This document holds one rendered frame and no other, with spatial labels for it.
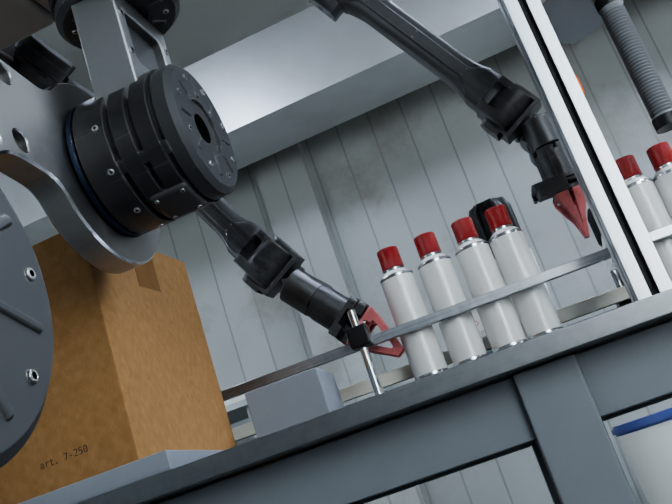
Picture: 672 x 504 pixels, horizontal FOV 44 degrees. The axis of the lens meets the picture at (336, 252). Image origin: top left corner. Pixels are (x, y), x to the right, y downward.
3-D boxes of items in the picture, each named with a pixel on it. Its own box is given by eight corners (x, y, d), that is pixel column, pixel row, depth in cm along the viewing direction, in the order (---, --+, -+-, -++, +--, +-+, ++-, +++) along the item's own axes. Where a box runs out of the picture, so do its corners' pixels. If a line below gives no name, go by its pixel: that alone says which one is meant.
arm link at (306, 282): (270, 294, 127) (289, 262, 127) (283, 299, 133) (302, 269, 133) (307, 318, 125) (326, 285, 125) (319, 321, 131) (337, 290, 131)
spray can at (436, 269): (489, 359, 123) (441, 233, 128) (488, 355, 118) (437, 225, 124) (456, 371, 123) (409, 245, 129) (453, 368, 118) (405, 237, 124)
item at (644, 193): (696, 284, 119) (637, 158, 125) (704, 277, 114) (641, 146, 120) (661, 297, 119) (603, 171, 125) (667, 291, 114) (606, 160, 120)
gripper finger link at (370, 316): (417, 336, 127) (366, 305, 130) (411, 330, 121) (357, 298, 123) (394, 375, 127) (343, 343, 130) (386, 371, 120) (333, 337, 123)
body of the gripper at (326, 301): (373, 311, 131) (334, 288, 133) (361, 301, 121) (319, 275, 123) (351, 347, 130) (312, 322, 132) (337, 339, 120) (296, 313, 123)
